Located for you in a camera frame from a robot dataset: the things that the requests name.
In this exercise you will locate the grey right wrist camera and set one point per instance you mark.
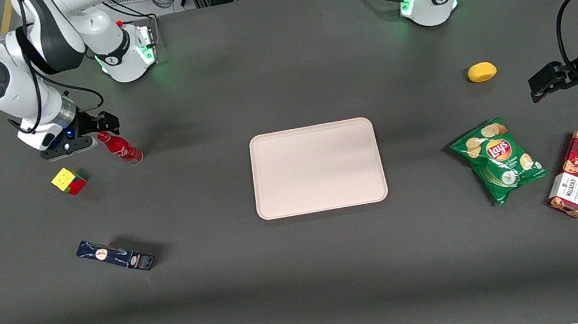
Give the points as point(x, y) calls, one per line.
point(72, 147)

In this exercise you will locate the dark blue snack box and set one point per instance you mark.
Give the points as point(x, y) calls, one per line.
point(115, 256)

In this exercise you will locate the pale pink plastic tray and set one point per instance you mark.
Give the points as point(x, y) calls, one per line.
point(316, 169)

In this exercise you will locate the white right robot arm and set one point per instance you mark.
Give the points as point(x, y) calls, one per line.
point(18, 100)

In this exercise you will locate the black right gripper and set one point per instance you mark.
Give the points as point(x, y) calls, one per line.
point(87, 124)

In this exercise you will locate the yellow lemon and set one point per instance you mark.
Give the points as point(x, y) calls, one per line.
point(482, 72)

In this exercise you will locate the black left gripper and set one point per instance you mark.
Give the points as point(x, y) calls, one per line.
point(577, 68)

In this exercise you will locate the multicoloured puzzle cube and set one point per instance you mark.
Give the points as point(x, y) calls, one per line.
point(65, 180)

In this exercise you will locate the green Lay's chips bag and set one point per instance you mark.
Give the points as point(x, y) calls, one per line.
point(501, 163)

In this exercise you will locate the red coke bottle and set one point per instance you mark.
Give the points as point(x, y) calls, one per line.
point(121, 148)

